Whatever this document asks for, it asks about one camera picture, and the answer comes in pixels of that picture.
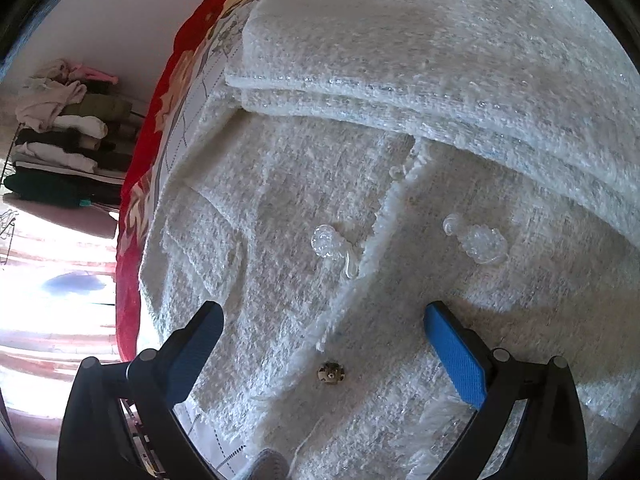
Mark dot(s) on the red floral bed blanket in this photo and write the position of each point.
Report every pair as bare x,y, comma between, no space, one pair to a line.
150,170

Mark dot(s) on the white grid bed sheet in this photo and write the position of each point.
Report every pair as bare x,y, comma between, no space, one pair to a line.
220,440

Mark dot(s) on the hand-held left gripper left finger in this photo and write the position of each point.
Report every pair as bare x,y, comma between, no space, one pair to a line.
192,347

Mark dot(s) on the pile of folded clothes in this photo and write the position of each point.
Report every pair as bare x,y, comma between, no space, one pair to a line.
65,130

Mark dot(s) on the white tweed jacket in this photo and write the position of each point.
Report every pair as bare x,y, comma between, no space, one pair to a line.
400,210

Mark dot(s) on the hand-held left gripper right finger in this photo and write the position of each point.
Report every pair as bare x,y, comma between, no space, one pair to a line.
457,355

